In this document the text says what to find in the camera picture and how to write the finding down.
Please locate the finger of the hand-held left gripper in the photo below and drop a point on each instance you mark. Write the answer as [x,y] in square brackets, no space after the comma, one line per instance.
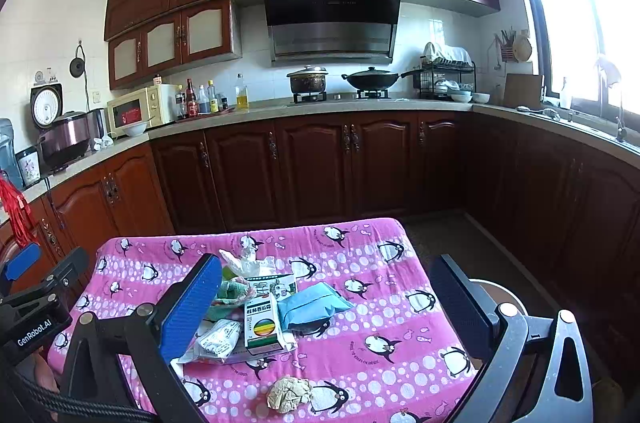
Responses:
[65,273]
[20,260]

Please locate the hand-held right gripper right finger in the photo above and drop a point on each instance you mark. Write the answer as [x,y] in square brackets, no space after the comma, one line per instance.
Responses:
[460,303]

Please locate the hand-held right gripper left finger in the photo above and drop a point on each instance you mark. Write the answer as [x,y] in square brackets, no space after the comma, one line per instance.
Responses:
[192,308]

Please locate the printed clear plastic packet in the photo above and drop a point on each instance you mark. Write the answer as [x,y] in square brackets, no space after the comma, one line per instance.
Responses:
[217,338]

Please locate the teal wrapper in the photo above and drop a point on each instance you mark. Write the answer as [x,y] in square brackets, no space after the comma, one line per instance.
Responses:
[232,294]

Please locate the white plastic wrapper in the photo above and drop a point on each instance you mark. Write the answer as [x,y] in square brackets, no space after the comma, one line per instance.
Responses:
[245,265]

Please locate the clear plastic sheet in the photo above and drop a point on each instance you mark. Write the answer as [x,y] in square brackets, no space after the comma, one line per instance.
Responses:
[240,357]

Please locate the white green medicine box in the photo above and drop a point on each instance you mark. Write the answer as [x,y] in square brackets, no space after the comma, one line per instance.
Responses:
[262,323]

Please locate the white milk carton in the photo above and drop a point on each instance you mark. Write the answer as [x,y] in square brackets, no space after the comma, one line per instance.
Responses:
[277,288]

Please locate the blue plastic packet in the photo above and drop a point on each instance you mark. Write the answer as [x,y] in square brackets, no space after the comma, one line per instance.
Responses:
[312,305]

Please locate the paper ball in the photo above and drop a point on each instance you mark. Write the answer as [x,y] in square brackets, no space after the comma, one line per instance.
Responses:
[289,394]

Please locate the person's left hand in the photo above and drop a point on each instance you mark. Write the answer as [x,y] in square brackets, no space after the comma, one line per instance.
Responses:
[44,373]

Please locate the red tassel ornament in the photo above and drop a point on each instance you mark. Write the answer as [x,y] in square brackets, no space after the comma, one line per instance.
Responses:
[15,213]

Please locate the floral cup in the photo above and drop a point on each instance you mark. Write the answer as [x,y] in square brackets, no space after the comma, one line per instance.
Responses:
[27,169]

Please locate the blue water jug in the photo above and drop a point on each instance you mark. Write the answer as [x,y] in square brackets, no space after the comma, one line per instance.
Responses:
[7,150]

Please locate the pink penguin tablecloth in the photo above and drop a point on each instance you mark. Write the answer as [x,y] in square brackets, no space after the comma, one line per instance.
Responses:
[375,378]

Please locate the silver rice cooker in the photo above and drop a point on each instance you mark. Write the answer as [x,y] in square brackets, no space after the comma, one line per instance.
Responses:
[65,140]

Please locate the white crumpled cloth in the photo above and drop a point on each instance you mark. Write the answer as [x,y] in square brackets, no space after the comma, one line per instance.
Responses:
[101,143]

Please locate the steel canister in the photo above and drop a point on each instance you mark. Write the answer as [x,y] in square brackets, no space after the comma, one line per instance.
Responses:
[97,124]

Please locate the white bowl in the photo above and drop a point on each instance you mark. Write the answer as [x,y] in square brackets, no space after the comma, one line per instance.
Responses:
[481,98]
[135,129]
[460,97]

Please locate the cream microwave oven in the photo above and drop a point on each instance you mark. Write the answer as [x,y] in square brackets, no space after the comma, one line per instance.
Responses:
[137,110]

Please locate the wooden base cabinets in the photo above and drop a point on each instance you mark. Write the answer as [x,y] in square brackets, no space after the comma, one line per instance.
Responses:
[310,168]

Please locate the red tray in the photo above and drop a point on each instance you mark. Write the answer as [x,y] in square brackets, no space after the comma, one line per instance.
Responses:
[220,112]

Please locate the dark sauce bottle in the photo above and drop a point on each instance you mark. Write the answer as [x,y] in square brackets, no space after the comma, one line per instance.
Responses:
[180,103]

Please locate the clear glass bottle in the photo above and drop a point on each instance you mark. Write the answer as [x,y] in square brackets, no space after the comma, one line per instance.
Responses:
[202,100]

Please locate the red-label sauce bottle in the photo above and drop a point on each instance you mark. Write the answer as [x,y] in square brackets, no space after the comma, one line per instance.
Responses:
[191,99]

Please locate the yellow oil bottle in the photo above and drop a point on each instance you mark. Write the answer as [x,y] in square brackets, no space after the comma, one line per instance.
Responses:
[241,94]

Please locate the brown cutting board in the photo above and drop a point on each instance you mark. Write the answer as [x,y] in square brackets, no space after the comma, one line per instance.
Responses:
[522,92]

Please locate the black dish rack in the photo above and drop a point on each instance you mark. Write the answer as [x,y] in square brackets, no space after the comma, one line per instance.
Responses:
[445,78]

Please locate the clear bottle on windowsill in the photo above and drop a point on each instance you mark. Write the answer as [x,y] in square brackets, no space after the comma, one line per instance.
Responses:
[565,95]

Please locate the gas stove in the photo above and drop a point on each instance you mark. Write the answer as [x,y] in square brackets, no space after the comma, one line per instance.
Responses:
[345,97]

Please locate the sink faucet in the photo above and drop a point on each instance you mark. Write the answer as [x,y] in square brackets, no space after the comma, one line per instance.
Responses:
[620,129]

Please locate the black wok with lid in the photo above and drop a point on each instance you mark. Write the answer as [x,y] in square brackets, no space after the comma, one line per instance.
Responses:
[372,78]

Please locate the white plates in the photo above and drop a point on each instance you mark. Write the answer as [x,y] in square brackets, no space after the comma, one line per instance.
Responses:
[445,52]

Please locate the steel pot with lid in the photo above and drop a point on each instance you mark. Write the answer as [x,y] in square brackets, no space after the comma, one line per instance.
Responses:
[307,80]

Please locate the round woven strainer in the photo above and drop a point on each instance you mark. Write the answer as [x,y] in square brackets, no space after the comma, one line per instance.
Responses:
[522,48]

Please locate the white hanging plastic bag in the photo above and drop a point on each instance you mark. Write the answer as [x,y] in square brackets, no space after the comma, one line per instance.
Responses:
[607,70]

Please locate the black range hood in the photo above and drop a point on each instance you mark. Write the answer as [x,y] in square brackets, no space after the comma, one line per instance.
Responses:
[332,23]

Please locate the kitchen window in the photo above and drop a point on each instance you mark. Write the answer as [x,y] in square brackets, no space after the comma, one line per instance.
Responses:
[590,3]

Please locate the glass-door wall cabinet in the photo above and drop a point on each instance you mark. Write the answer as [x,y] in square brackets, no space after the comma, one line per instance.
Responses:
[170,40]

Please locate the wall utensil holder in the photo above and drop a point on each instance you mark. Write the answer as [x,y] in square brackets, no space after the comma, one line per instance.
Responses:
[507,45]

